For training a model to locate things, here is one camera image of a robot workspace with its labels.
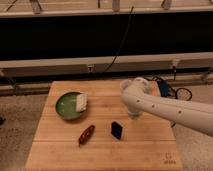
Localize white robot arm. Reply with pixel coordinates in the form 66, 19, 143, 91
120, 77, 213, 137

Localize black eraser block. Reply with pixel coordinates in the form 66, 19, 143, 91
111, 121, 123, 140

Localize green bowl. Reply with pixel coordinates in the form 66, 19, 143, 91
55, 92, 87, 120

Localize wooden cutting board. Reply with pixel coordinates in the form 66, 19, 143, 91
26, 80, 182, 171

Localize red chili pepper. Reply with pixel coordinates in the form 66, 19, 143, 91
78, 125, 95, 145

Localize black cables on floor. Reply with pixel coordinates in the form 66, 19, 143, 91
146, 75, 193, 102

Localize black hanging cable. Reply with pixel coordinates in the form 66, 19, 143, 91
101, 5, 135, 74

